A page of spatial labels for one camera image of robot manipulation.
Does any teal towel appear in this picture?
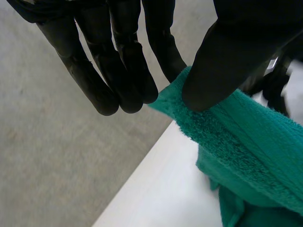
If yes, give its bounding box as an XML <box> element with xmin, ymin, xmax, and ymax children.
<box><xmin>148</xmin><ymin>66</ymin><xmax>303</xmax><ymax>227</ymax></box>

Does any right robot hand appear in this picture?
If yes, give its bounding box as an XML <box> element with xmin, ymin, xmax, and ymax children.
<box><xmin>238</xmin><ymin>35</ymin><xmax>303</xmax><ymax>118</ymax></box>

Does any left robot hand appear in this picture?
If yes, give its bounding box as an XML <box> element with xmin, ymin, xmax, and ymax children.
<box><xmin>7</xmin><ymin>0</ymin><xmax>303</xmax><ymax>117</ymax></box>

